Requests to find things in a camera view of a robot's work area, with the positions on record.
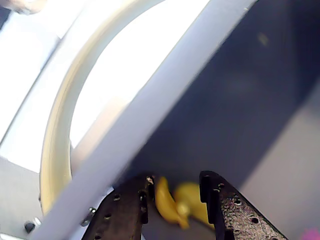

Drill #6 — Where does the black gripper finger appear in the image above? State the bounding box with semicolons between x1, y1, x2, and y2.
198;170;290;240
81;175;150;240

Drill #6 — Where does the cream round plate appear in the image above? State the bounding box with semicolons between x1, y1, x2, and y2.
39;0;167;218

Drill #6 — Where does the yellow toy banana bunch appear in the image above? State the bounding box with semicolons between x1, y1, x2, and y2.
154;175;216;230

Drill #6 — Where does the pink toy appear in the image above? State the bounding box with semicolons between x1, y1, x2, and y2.
299;227;320;240

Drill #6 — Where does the blue toy kitchen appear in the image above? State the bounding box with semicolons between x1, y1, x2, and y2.
109;0;320;240

